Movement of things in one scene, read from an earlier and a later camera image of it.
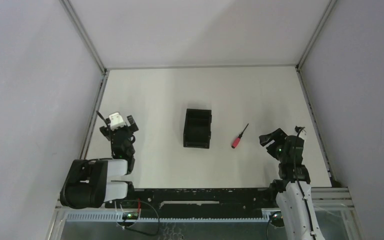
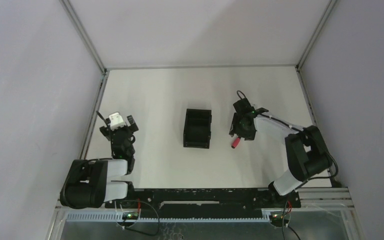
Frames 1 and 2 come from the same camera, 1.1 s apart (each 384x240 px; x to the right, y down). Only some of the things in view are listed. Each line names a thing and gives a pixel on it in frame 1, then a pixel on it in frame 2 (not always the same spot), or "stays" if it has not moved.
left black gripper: x=119 y=132 stays
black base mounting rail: x=206 y=201 stays
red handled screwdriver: x=236 y=141 stays
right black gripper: x=279 y=134 -> x=235 y=129
